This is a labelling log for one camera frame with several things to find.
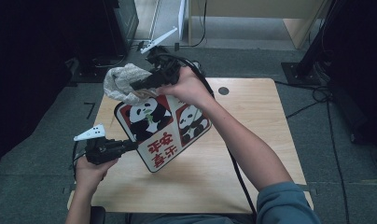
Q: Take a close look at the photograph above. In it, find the dark curtain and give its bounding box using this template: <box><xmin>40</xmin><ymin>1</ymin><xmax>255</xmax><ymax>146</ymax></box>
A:
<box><xmin>0</xmin><ymin>0</ymin><xmax>77</xmax><ymax>181</ymax></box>
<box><xmin>320</xmin><ymin>0</ymin><xmax>377</xmax><ymax>152</ymax></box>

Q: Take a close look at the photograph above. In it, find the black cabinet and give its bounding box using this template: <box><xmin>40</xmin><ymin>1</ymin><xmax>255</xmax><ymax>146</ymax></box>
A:
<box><xmin>74</xmin><ymin>0</ymin><xmax>140</xmax><ymax>60</ymax></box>

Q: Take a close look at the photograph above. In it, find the person's left hand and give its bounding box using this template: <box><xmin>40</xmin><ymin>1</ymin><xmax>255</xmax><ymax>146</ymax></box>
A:
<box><xmin>75</xmin><ymin>157</ymin><xmax>119</xmax><ymax>195</ymax></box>

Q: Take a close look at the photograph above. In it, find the black stand with base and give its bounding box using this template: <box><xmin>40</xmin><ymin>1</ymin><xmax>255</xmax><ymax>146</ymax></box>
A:
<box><xmin>281</xmin><ymin>0</ymin><xmax>343</xmax><ymax>87</ymax></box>

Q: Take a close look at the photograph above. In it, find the black hanging cable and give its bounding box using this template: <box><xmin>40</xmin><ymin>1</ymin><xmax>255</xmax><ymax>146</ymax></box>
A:
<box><xmin>179</xmin><ymin>0</ymin><xmax>208</xmax><ymax>49</ymax></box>

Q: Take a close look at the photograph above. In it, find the long black floor cable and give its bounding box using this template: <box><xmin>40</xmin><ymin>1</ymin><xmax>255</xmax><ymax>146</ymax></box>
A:
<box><xmin>326</xmin><ymin>99</ymin><xmax>350</xmax><ymax>224</ymax></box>

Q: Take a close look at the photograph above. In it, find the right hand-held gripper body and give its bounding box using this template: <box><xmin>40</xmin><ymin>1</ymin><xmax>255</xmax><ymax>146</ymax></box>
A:
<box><xmin>139</xmin><ymin>26</ymin><xmax>181</xmax><ymax>87</ymax></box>

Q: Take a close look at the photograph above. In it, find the left hand-held gripper cable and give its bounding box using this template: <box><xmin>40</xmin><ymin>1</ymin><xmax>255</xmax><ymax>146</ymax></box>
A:
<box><xmin>72</xmin><ymin>141</ymin><xmax>88</xmax><ymax>181</ymax></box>

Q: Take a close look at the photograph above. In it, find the panda print board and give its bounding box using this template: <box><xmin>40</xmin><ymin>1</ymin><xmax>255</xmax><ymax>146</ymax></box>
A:
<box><xmin>114</xmin><ymin>92</ymin><xmax>213</xmax><ymax>174</ymax></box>

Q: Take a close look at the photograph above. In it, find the light wooden desk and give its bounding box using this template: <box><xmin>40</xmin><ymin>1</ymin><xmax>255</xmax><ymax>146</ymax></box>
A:
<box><xmin>188</xmin><ymin>0</ymin><xmax>330</xmax><ymax>49</ymax></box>

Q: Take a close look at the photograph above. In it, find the fluffy beige sock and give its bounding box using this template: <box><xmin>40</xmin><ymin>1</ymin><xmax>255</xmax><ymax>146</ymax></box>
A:
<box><xmin>103</xmin><ymin>63</ymin><xmax>160</xmax><ymax>106</ymax></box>

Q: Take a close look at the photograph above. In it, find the person's right hand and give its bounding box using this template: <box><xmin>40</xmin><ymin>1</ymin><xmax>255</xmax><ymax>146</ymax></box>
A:
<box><xmin>155</xmin><ymin>65</ymin><xmax>214</xmax><ymax>108</ymax></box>

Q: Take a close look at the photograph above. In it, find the black stand base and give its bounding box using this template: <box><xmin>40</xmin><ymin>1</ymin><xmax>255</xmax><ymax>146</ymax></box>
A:
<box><xmin>69</xmin><ymin>57</ymin><xmax>109</xmax><ymax>84</ymax></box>

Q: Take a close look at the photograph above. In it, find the white panel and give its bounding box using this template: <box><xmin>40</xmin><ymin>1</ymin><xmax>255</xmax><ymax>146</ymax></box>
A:
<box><xmin>177</xmin><ymin>0</ymin><xmax>188</xmax><ymax>32</ymax></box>

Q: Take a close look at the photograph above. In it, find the thin floor cable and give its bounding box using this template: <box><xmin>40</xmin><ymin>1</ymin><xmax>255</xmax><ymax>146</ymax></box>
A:
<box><xmin>92</xmin><ymin>53</ymin><xmax>129</xmax><ymax>69</ymax></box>

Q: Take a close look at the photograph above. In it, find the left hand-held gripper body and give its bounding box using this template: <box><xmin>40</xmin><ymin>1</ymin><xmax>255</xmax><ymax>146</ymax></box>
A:
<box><xmin>73</xmin><ymin>123</ymin><xmax>125</xmax><ymax>166</ymax></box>

